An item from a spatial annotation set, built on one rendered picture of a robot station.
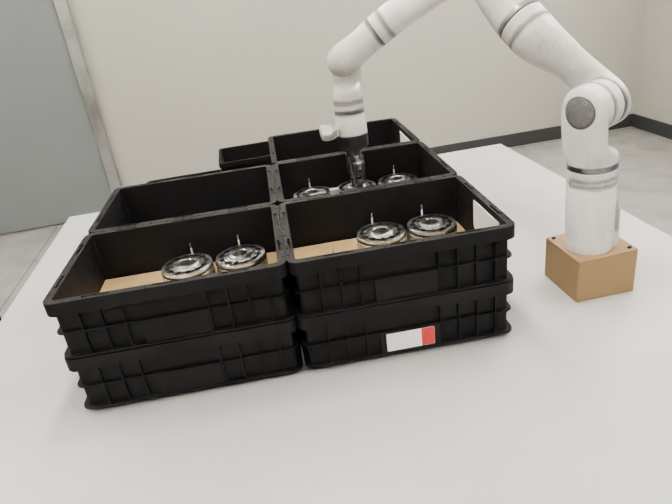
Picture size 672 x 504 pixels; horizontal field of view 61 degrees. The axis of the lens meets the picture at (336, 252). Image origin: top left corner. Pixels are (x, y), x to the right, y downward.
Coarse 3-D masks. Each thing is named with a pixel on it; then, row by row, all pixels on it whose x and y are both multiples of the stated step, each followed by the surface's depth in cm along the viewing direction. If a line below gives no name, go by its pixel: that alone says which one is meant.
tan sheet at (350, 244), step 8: (344, 240) 124; (352, 240) 124; (296, 248) 124; (304, 248) 123; (312, 248) 123; (320, 248) 122; (328, 248) 122; (336, 248) 121; (344, 248) 121; (352, 248) 120; (296, 256) 120; (304, 256) 119; (312, 256) 119
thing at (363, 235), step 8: (368, 224) 123; (376, 224) 122; (384, 224) 122; (392, 224) 121; (360, 232) 119; (368, 232) 119; (392, 232) 117; (400, 232) 117; (360, 240) 117; (368, 240) 115; (376, 240) 115; (384, 240) 114; (392, 240) 114
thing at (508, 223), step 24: (360, 192) 121; (480, 192) 113; (504, 216) 102; (288, 240) 107; (408, 240) 97; (432, 240) 96; (456, 240) 97; (480, 240) 98; (288, 264) 96; (312, 264) 95; (336, 264) 96; (360, 264) 96
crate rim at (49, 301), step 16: (256, 208) 120; (272, 208) 119; (160, 224) 118; (80, 256) 109; (64, 272) 102; (224, 272) 95; (240, 272) 94; (256, 272) 94; (272, 272) 95; (128, 288) 93; (144, 288) 93; (160, 288) 93; (176, 288) 93; (192, 288) 94; (208, 288) 94; (48, 304) 92; (64, 304) 92; (80, 304) 92; (96, 304) 93; (112, 304) 93; (128, 304) 93
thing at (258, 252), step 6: (234, 246) 120; (240, 246) 120; (246, 246) 120; (252, 246) 120; (258, 246) 119; (222, 252) 118; (228, 252) 118; (252, 252) 117; (258, 252) 117; (264, 252) 116; (216, 258) 116; (222, 258) 116; (228, 258) 115; (246, 258) 114; (252, 258) 115; (258, 258) 114; (222, 264) 113; (228, 264) 113; (234, 264) 113; (240, 264) 112; (246, 264) 112; (252, 264) 113
